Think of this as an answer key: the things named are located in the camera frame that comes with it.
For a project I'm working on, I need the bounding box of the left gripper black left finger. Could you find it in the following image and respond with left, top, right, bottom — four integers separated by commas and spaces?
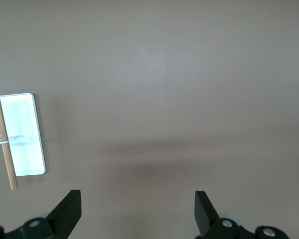
19, 190, 82, 239

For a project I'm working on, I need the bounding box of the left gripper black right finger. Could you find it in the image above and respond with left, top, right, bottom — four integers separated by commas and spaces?
194, 190, 255, 239

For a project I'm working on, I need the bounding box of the white rack with wooden rods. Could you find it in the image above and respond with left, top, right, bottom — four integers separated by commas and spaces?
0, 92, 47, 196

